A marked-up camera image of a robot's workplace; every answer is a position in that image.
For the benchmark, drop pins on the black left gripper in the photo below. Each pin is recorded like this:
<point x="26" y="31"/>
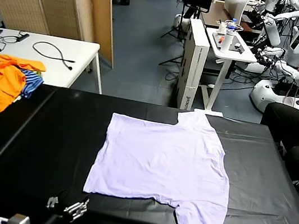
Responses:
<point x="57" y="216"/>

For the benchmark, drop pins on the lavender t-shirt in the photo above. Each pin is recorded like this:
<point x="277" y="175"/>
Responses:
<point x="158" y="161"/>

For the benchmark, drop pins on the white robot with cylinder forearm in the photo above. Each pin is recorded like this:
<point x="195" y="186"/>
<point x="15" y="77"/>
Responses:
<point x="273" y="32"/>

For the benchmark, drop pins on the small white robot base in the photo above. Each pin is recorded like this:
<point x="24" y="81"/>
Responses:
<point x="178" y="20"/>

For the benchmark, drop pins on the black plastic table sheet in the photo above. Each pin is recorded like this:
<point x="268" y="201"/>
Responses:
<point x="63" y="132"/>

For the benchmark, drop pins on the blue striped garment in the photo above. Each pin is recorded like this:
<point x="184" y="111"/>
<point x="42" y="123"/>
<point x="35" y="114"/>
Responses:
<point x="31" y="84"/>

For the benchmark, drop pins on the seated person in black trousers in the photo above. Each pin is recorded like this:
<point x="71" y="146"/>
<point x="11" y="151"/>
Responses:
<point x="285" y="119"/>

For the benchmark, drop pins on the white rectangular table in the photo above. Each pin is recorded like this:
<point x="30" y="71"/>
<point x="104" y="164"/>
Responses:
<point x="84" y="56"/>

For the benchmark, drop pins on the black power adapter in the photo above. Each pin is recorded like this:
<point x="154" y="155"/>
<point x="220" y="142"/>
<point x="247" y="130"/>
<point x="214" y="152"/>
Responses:
<point x="23" y="36"/>

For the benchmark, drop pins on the tall white cardboard box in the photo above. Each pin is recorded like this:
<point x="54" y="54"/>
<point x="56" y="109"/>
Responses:
<point x="193" y="67"/>

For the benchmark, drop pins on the white standing desk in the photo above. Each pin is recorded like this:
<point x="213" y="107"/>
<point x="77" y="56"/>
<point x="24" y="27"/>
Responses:
<point x="246" y="57"/>

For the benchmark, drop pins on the white tumbler bottle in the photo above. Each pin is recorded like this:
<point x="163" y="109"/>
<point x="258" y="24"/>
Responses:
<point x="226" y="43"/>

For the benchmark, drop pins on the black tray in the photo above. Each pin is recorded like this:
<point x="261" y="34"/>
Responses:
<point x="216" y="38"/>

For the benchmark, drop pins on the white paper cup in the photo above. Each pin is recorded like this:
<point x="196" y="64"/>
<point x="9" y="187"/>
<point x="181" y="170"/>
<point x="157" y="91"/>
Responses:
<point x="222" y="29"/>

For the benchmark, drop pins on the clear water bottle blue label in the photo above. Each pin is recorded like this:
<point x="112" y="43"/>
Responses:
<point x="232" y="24"/>

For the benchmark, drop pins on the brown wooden desk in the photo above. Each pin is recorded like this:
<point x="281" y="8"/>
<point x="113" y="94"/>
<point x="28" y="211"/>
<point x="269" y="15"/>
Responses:
<point x="213" y="14"/>

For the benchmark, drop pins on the white curved machine shell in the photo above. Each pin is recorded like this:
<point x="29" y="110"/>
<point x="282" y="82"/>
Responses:
<point x="236" y="0"/>

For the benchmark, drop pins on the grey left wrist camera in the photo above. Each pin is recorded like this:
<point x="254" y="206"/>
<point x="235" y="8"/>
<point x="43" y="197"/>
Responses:
<point x="18" y="221"/>

